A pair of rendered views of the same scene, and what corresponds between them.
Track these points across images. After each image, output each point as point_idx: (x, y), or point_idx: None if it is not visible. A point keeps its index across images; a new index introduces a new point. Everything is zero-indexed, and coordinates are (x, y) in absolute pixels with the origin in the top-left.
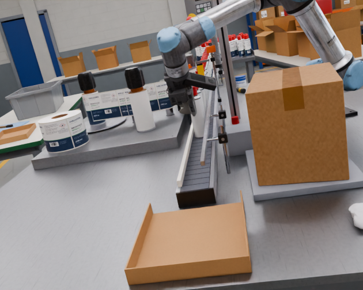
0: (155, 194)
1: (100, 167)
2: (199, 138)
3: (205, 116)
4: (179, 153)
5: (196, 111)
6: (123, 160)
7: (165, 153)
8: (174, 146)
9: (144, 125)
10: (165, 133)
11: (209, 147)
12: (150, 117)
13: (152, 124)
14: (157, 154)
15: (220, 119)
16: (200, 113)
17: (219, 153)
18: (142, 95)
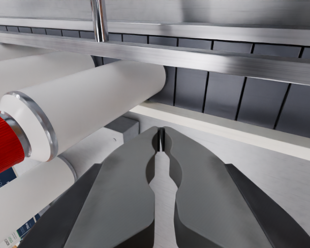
0: None
1: (175, 246)
2: (169, 83)
3: (54, 53)
4: (179, 127)
5: (187, 139)
6: (161, 214)
7: (164, 152)
8: (137, 132)
9: (65, 180)
10: (91, 148)
11: (298, 55)
12: (43, 175)
13: (57, 164)
14: (159, 165)
15: (2, 10)
16: (108, 85)
17: (248, 16)
18: None
